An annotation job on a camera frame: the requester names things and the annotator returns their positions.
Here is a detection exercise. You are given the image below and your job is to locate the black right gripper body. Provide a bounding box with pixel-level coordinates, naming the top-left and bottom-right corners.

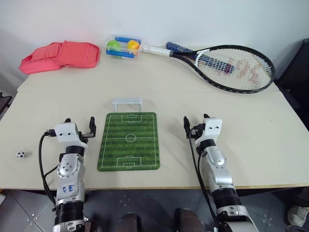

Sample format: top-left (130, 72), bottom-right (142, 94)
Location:
top-left (190, 123), bottom-right (209, 146)

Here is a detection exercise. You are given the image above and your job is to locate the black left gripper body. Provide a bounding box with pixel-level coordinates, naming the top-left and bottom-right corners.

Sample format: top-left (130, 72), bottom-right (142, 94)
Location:
top-left (75, 125), bottom-right (95, 144)

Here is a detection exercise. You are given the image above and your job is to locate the green soccer field mat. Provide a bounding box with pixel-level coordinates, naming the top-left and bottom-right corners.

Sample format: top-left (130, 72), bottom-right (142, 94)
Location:
top-left (97, 112), bottom-right (161, 172)

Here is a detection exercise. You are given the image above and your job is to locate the white miniature goal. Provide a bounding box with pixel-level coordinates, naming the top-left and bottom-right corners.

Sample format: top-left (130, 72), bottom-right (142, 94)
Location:
top-left (112, 96), bottom-right (143, 113)

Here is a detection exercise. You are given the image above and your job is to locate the pink fabric pouch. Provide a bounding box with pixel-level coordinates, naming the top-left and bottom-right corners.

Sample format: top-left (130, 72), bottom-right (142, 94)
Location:
top-left (18, 41), bottom-right (101, 74)

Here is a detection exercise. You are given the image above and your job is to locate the black stand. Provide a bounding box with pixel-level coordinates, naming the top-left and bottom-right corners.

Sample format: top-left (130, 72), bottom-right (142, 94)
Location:
top-left (0, 91), bottom-right (13, 121)

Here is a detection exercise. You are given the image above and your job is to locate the clear box with blue clips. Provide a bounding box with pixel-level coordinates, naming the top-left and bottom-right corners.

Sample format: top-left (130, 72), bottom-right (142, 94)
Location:
top-left (105, 35), bottom-right (143, 59)

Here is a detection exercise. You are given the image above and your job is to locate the black white tennis racket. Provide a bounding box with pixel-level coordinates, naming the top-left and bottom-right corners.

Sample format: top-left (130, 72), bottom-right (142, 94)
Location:
top-left (142, 44), bottom-right (276, 94)

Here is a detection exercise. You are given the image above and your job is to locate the green plastic ball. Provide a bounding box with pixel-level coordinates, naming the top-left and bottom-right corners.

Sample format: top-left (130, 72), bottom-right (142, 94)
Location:
top-left (107, 40), bottom-right (121, 51)

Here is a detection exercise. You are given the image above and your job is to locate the dark rounded shape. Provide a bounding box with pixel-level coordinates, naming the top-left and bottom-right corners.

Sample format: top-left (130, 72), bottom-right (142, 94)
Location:
top-left (117, 212), bottom-right (142, 232)
top-left (174, 208), bottom-right (206, 232)

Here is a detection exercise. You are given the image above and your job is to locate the black furniture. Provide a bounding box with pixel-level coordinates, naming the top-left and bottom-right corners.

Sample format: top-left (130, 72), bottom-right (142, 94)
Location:
top-left (277, 38), bottom-right (309, 126)

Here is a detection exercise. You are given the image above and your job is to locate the white shoe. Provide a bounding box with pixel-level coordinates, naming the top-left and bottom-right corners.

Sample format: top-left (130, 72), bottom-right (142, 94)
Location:
top-left (287, 205), bottom-right (309, 227)

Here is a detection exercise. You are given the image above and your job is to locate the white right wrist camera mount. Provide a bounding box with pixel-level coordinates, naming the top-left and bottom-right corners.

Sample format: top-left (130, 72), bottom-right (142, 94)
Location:
top-left (203, 117), bottom-right (223, 144)

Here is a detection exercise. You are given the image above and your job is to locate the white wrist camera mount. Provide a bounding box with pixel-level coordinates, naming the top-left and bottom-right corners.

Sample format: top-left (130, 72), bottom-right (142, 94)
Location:
top-left (54, 122), bottom-right (89, 148)
top-left (203, 117), bottom-right (223, 144)

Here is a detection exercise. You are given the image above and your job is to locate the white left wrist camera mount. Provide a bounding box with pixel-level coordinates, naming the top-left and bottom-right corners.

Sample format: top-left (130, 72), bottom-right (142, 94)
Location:
top-left (54, 122), bottom-right (89, 148)

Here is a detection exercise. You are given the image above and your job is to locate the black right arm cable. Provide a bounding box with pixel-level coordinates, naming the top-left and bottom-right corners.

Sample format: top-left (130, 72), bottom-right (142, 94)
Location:
top-left (189, 127), bottom-right (221, 229)

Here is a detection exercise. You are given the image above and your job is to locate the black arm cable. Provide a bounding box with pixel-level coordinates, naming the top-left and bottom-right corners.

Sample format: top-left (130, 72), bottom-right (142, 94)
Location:
top-left (189, 127), bottom-right (221, 229)
top-left (38, 129), bottom-right (61, 211)

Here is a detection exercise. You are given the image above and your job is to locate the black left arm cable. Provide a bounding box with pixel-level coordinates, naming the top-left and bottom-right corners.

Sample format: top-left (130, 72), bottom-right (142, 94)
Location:
top-left (38, 129), bottom-right (61, 211)

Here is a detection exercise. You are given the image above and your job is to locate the blue handled racket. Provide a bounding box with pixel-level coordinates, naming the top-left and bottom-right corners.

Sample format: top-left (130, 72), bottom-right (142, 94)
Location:
top-left (166, 42), bottom-right (236, 74)

